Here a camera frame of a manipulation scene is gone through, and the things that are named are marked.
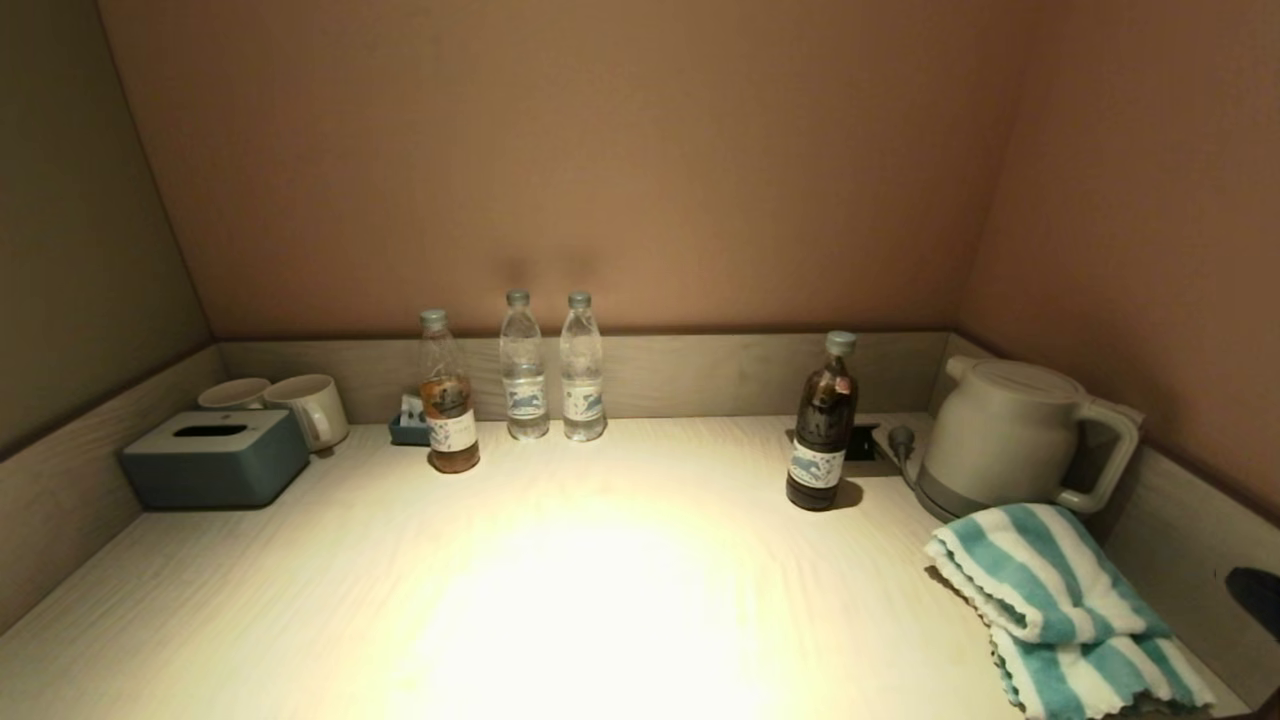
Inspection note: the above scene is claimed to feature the blue-grey tissue box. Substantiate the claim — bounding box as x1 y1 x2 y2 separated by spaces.
118 408 311 510

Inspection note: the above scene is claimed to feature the grey kettle base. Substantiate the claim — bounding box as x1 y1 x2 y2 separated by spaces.
905 470 1001 529

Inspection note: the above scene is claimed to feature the bottle with amber liquid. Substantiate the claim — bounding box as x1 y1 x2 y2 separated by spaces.
417 308 481 474

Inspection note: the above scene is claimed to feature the teal white striped towel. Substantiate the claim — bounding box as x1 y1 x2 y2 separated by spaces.
924 502 1217 720

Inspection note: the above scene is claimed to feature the clear water bottle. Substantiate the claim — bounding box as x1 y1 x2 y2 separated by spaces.
559 290 608 443
499 289 550 442

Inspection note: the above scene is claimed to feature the beige electric kettle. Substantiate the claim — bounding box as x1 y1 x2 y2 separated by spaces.
918 357 1142 523

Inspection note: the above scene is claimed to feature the white ceramic mug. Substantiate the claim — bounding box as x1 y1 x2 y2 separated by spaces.
196 377 272 412
264 374 350 455

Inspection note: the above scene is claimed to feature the bottle with dark liquid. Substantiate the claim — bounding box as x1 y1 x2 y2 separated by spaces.
785 330 860 512

